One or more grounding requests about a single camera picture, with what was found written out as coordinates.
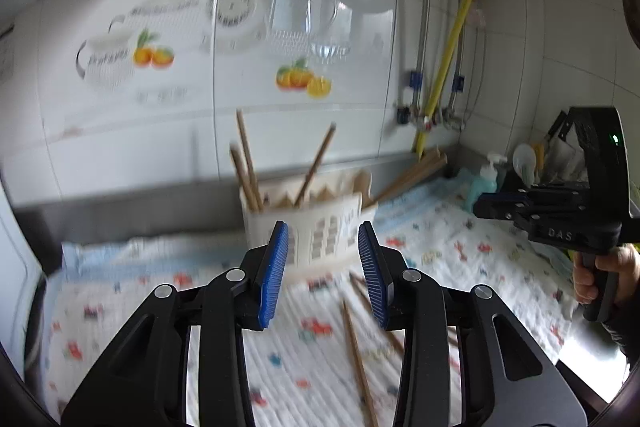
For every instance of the white plastic ladle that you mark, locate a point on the white plastic ladle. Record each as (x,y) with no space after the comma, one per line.
(525,159)

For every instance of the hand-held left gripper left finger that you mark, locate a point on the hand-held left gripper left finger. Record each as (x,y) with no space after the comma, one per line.
(272,277)

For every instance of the metal wall valve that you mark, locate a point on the metal wall valve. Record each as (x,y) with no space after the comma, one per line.
(451,119)

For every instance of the white printed cloth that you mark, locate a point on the white printed cloth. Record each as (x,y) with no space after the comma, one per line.
(310,357)

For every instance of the person's right forearm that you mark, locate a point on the person's right forearm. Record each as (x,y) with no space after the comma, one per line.
(625,327)

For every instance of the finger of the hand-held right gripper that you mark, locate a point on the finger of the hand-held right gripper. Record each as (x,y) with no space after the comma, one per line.
(500,205)
(555,196)

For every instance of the teal pump soap bottle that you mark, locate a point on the teal pump soap bottle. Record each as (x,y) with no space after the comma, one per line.
(482,184)

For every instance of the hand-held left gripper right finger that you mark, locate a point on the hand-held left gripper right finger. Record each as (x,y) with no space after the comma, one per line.
(372,277)

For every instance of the person's right hand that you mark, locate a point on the person's right hand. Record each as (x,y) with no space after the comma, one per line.
(625,269)

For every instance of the group of wooden chopsticks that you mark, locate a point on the group of wooden chopsticks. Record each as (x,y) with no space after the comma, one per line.
(248,167)

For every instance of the white plastic utensil holder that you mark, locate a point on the white plastic utensil holder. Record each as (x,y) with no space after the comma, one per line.
(325,227)

